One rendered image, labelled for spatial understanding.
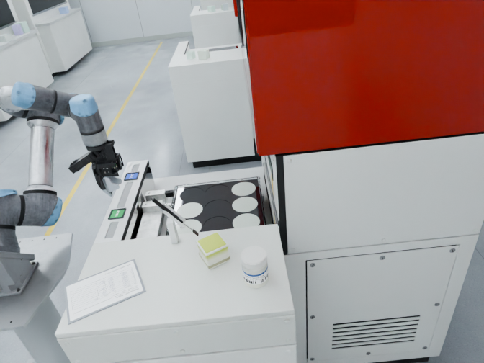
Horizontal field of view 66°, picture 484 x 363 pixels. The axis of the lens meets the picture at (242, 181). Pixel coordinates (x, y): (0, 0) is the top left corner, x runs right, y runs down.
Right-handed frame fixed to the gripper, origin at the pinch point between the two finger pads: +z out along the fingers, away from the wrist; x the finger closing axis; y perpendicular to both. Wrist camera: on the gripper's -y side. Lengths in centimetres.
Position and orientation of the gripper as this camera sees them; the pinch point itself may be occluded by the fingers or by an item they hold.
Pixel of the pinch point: (108, 193)
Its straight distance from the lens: 140.4
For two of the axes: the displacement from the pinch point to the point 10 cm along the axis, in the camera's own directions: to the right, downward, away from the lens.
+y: 9.9, -1.0, -0.4
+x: -0.2, -5.5, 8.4
